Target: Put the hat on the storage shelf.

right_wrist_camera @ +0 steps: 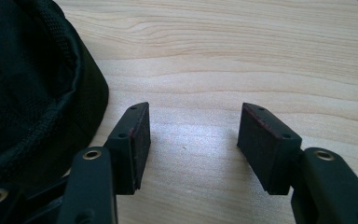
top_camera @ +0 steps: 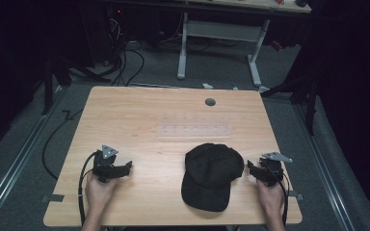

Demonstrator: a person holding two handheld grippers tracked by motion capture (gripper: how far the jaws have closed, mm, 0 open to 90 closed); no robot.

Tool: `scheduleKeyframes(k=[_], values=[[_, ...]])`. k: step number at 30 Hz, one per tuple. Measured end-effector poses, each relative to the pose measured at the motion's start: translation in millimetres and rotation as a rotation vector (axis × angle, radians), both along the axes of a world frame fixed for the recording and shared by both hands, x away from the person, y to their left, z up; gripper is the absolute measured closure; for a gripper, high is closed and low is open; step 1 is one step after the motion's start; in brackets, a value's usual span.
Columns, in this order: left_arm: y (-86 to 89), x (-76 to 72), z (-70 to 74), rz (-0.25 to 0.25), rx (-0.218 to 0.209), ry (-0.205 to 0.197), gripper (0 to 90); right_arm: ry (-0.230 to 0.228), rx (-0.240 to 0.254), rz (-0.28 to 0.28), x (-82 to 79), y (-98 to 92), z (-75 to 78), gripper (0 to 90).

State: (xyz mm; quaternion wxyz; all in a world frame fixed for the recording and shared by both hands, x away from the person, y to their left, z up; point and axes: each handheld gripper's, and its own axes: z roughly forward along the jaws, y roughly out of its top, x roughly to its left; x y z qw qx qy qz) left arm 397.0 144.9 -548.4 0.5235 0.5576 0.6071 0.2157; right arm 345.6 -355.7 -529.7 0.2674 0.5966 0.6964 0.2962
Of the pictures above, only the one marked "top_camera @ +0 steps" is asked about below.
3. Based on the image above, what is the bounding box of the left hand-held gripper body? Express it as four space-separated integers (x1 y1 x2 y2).
92 144 120 184

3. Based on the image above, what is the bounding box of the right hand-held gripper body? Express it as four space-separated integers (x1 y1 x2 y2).
258 151 294 188

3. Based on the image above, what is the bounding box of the black baseball cap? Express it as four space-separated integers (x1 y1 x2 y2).
180 142 246 213

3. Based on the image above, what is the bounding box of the person's right hand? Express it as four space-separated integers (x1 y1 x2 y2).
255 178 286 216

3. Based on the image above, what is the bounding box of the person's left hand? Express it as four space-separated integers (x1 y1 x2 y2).
84 171 120 211

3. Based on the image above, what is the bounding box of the grey tape strip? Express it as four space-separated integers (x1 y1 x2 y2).
288 191 305 202
40 193 66 204

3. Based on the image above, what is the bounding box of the clear plastic sheet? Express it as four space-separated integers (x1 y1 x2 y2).
156 112 232 140

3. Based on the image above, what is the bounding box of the black metal stand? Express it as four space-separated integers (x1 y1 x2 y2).
40 47 112 116
259 44 321 137

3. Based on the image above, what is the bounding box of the wooden background desk top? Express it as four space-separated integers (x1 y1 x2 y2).
186 0 312 14

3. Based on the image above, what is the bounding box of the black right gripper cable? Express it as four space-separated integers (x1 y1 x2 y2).
268 165 291 227

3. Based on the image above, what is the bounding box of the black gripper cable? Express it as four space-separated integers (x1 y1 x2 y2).
77 150 98 227
268 165 291 227

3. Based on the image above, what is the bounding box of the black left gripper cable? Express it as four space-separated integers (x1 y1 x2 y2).
77 150 98 227

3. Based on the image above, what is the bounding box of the metal floor rail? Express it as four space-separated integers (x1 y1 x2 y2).
0 86 67 231
292 101 358 231

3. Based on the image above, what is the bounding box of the black floor cable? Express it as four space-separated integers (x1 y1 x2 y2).
41 109 85 181

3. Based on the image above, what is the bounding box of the bundle of black cables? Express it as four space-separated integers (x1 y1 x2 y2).
104 15 146 88

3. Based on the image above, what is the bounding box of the white metal desk frame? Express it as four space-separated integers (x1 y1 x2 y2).
176 12 272 89

